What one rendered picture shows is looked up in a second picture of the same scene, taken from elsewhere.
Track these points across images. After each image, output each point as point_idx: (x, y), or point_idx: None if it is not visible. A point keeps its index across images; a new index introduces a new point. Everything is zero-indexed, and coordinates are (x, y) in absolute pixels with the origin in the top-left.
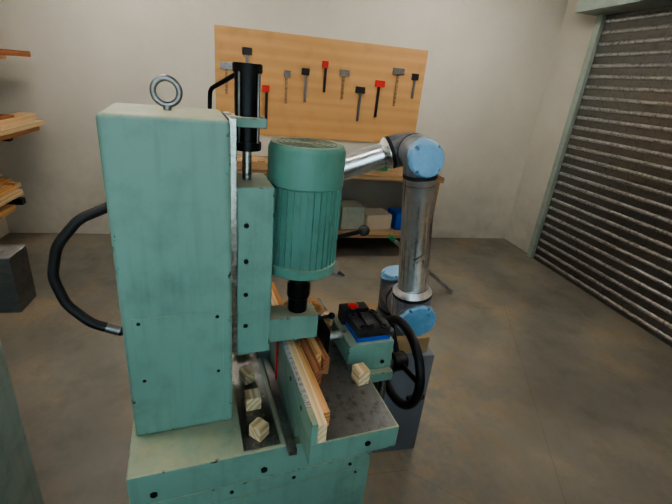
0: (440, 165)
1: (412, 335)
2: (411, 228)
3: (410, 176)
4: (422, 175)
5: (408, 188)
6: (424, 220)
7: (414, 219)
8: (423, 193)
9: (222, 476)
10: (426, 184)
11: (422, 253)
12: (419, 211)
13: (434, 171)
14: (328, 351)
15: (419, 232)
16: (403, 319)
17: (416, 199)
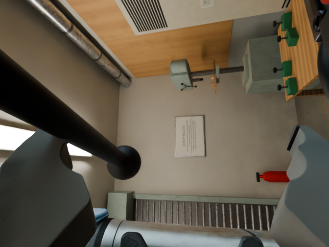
0: (97, 208)
1: (321, 43)
2: (190, 239)
3: (94, 238)
4: (97, 214)
5: (115, 245)
6: (176, 224)
7: (172, 234)
8: (129, 222)
9: None
10: (117, 220)
11: (238, 229)
12: (158, 227)
13: (101, 209)
14: None
15: (197, 228)
16: (322, 86)
17: (136, 230)
